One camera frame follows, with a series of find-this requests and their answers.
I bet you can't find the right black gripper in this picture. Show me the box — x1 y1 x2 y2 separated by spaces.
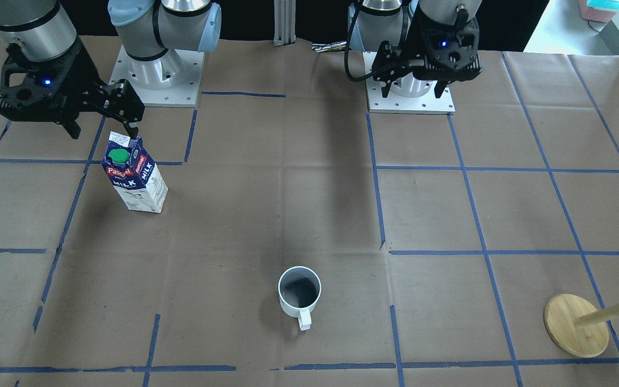
0 38 145 140

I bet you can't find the white ceramic mug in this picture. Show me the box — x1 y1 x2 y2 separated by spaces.
277 266 322 331

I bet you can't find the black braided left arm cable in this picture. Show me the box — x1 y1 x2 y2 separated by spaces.
344 46 428 82

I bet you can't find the aluminium frame post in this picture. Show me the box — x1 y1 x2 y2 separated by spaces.
273 0 297 47

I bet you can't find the blue white milk carton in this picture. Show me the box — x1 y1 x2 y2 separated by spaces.
101 132 169 213

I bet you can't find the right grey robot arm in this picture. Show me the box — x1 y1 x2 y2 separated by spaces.
0 1 222 139

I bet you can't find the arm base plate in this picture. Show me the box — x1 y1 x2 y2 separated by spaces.
366 74 455 114
110 46 205 108

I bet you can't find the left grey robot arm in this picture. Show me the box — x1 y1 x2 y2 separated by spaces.
346 1 484 98

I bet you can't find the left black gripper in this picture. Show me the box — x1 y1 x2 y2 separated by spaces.
372 5 484 99

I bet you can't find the wooden mug tree stand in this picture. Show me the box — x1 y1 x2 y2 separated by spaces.
543 293 619 358

